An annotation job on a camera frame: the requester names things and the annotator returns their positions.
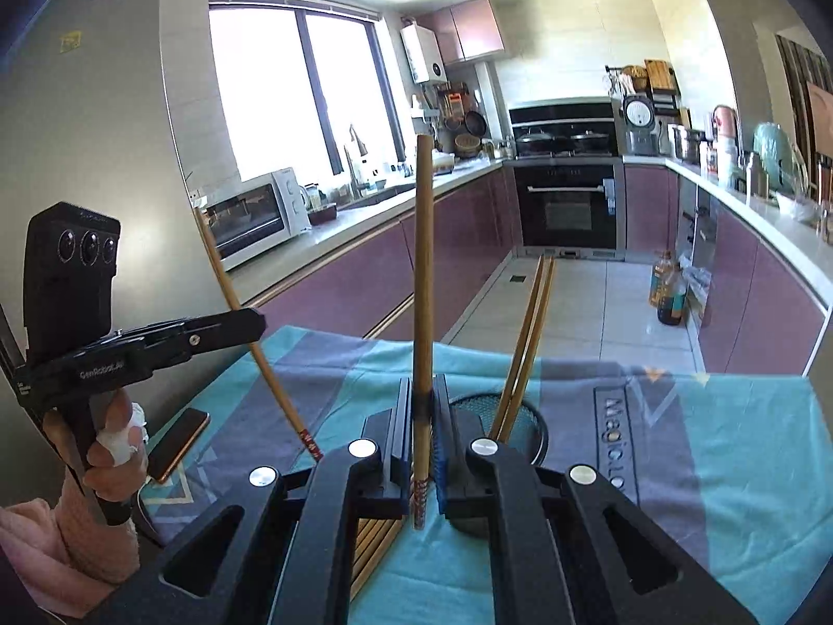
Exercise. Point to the pink wall painting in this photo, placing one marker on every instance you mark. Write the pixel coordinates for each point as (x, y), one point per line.
(821, 120)

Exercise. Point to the teal and purple tablecloth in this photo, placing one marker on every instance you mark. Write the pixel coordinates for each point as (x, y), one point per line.
(716, 469)

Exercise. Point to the kitchen window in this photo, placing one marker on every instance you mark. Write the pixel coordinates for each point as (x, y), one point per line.
(260, 91)

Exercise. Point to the person's left hand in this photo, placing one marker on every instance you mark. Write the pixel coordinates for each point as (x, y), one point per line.
(107, 469)

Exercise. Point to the black range hood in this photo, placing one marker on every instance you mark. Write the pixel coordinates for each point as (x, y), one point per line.
(563, 112)

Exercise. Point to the pink kettle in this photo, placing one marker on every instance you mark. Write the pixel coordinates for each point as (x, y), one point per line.
(725, 120)

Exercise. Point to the white toaster oven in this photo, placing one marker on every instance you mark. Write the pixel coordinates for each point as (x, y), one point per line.
(276, 208)

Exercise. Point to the purple base cabinets with appliances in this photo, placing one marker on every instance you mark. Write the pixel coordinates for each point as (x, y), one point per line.
(748, 273)

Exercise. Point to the bunch of wooden chopsticks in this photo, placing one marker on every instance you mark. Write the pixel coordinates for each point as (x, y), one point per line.
(374, 553)

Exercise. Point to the kitchen faucet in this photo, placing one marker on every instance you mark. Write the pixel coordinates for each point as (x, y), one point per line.
(355, 150)

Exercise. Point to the dark cooking oil bottle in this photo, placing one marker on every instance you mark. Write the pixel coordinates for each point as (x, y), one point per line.
(672, 299)

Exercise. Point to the built-in black oven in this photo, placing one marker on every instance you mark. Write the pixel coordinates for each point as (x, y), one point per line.
(566, 205)

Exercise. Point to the yellow sticker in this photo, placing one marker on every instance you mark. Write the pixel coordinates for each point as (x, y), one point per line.
(71, 41)

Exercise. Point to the black wall storage rack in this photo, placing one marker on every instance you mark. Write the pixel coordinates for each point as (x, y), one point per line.
(651, 81)

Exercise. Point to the hanging black frying pan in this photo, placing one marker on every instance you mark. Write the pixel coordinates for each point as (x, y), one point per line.
(475, 122)

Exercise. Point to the mint green appliance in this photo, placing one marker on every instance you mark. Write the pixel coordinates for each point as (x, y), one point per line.
(778, 153)

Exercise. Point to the yellow cooking oil bottle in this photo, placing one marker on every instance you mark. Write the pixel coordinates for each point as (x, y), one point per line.
(660, 280)

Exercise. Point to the black lidded wok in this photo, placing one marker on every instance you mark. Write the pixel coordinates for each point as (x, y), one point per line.
(533, 139)
(590, 139)

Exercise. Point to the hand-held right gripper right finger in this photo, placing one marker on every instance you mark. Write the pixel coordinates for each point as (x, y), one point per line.
(440, 469)

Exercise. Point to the grey refrigerator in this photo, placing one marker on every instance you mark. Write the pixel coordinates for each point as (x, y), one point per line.
(97, 143)

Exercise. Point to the black mesh utensil holder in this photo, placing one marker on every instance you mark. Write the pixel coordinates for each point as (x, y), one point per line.
(524, 418)

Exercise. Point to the purple base cabinets with sink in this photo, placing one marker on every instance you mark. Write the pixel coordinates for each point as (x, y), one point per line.
(390, 254)

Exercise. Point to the white water heater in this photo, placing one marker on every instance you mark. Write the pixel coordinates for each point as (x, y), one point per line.
(424, 52)

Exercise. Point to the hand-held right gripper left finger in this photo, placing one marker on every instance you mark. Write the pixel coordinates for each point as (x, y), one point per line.
(407, 478)

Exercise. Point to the black smartphone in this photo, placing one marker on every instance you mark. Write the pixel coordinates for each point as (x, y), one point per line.
(176, 446)

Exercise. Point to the purple wall cabinet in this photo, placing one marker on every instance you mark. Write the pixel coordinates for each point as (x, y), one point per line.
(472, 29)

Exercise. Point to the clear plastic bag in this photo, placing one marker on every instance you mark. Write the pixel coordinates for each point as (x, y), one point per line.
(696, 283)

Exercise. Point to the white rice cooker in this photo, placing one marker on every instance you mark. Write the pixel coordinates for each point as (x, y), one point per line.
(639, 124)

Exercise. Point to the woven basket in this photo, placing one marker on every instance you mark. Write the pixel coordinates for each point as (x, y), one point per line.
(467, 146)

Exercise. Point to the steel stock pot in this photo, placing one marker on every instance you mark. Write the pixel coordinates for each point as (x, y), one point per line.
(688, 143)

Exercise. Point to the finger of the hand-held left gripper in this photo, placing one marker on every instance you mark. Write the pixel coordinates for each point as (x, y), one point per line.
(215, 331)

